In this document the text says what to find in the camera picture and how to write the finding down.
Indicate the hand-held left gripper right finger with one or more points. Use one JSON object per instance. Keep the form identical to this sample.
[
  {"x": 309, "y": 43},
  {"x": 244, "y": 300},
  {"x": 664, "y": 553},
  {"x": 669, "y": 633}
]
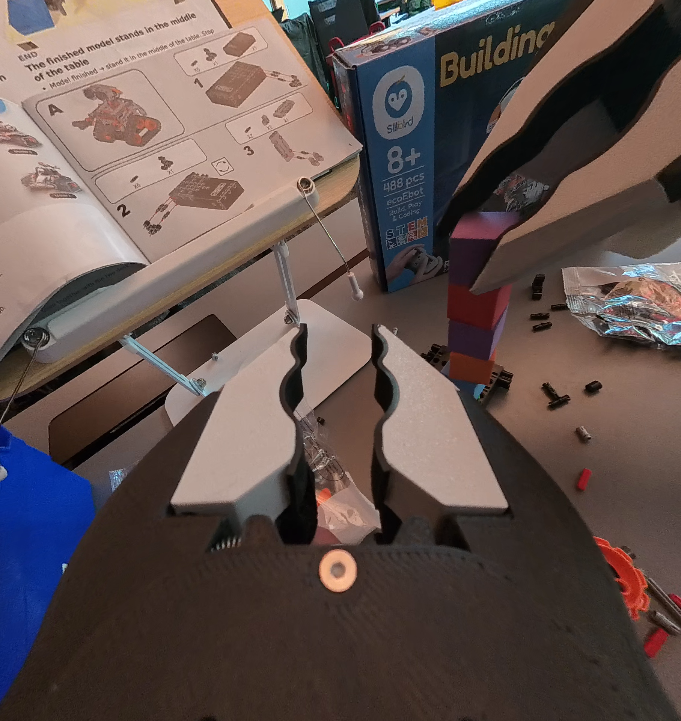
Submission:
[{"x": 448, "y": 451}]

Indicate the red short pin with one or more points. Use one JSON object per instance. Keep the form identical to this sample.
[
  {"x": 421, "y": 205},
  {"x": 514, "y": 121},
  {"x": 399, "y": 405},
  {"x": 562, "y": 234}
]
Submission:
[
  {"x": 656, "y": 642},
  {"x": 584, "y": 479}
]

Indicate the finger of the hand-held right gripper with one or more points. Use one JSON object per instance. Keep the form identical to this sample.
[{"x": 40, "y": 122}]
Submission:
[
  {"x": 588, "y": 220},
  {"x": 566, "y": 90}
]

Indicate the black T connector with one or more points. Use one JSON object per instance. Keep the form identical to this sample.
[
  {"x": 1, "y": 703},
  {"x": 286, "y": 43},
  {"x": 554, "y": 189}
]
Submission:
[{"x": 556, "y": 397}]

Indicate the red foam cube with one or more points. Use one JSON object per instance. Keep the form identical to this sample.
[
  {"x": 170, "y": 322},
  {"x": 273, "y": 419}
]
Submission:
[{"x": 476, "y": 306}]

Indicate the purple foam cube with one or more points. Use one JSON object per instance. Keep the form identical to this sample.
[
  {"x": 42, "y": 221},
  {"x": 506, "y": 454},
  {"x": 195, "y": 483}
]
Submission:
[
  {"x": 476, "y": 254},
  {"x": 476, "y": 340}
]

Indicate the grey short pin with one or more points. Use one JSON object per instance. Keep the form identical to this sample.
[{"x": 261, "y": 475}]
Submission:
[{"x": 583, "y": 433}]

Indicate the clear bag with orange gear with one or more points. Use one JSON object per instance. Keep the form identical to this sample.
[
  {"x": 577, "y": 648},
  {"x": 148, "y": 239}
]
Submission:
[{"x": 338, "y": 484}]

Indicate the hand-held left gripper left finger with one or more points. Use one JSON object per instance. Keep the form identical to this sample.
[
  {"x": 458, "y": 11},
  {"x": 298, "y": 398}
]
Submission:
[{"x": 234, "y": 451}]

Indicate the orange foam cube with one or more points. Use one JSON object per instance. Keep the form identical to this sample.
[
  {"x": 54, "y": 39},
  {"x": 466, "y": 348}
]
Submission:
[{"x": 470, "y": 368}]

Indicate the silver plastic parts bag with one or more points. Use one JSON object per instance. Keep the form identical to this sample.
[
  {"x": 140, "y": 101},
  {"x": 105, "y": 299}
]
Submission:
[{"x": 633, "y": 304}]

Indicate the instruction booklet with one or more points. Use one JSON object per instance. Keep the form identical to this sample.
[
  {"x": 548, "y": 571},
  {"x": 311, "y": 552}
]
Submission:
[{"x": 149, "y": 101}]

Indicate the blue plastic bin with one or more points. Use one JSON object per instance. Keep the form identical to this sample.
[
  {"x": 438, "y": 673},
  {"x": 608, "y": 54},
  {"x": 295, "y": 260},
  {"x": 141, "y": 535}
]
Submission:
[{"x": 25, "y": 586}]

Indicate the grey desk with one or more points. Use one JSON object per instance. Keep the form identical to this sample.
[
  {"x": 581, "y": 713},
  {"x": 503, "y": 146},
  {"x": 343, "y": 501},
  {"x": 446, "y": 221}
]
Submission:
[{"x": 543, "y": 451}]

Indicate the blue robot kit box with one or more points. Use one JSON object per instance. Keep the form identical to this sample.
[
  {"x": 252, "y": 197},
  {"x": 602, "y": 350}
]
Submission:
[{"x": 408, "y": 169}]

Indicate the grey axle rod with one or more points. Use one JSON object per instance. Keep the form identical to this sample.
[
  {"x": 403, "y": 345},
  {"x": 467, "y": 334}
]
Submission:
[{"x": 665, "y": 599}]

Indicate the white book stand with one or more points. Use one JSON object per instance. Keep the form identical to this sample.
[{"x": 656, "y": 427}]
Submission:
[{"x": 149, "y": 299}]

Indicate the orange plastic gear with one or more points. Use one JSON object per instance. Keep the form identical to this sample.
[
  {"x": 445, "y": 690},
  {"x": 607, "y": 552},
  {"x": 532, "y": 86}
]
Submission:
[{"x": 622, "y": 580}]

